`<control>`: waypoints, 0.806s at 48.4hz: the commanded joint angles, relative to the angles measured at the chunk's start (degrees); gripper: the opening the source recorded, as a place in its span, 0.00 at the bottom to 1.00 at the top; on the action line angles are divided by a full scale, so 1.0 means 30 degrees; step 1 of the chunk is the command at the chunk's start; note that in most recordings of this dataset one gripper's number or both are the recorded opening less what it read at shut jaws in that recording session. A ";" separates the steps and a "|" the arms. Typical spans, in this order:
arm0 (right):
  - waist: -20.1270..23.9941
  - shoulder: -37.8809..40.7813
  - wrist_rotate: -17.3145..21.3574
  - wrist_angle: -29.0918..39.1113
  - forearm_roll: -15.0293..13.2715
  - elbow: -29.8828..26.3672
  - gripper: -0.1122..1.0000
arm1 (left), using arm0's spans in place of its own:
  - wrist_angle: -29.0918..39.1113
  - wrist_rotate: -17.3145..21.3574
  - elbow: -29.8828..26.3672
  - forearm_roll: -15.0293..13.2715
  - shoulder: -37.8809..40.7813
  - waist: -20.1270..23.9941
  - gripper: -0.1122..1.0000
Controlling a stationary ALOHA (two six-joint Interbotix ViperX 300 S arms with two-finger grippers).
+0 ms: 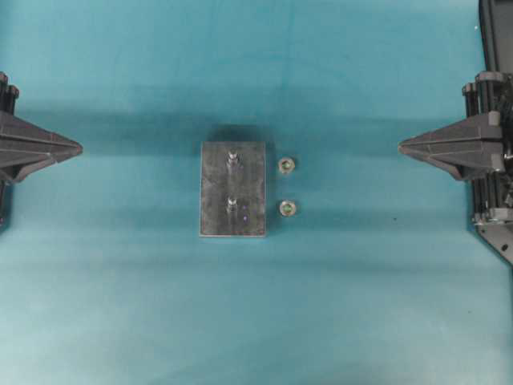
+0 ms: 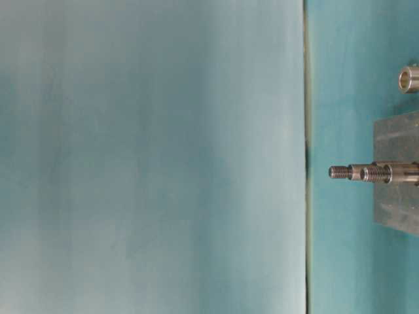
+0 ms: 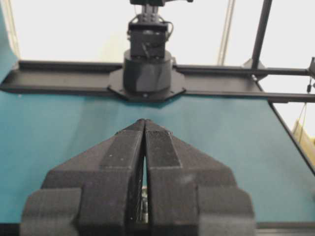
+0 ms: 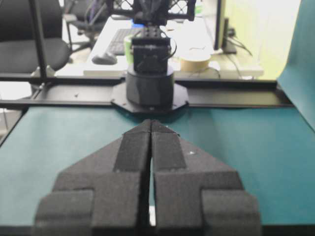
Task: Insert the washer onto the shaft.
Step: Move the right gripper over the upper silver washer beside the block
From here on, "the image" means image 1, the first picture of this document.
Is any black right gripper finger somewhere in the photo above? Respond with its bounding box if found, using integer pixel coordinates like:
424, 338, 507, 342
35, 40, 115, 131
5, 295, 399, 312
398, 147, 501, 180
398, 111, 502, 150

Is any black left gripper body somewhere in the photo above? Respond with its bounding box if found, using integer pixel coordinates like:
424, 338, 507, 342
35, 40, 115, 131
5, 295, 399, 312
0, 71, 21, 229

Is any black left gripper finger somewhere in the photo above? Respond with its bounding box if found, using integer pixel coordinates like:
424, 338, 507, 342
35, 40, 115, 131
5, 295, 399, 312
1, 140, 83, 184
1, 111, 82, 148

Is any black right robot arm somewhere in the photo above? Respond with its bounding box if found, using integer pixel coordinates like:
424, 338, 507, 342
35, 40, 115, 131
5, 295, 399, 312
398, 1, 512, 263

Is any grey metal base block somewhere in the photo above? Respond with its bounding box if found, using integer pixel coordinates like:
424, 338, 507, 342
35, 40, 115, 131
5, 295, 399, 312
199, 141, 266, 237

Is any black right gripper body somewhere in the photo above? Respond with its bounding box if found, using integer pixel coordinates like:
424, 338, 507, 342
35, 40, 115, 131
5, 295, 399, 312
462, 71, 512, 224

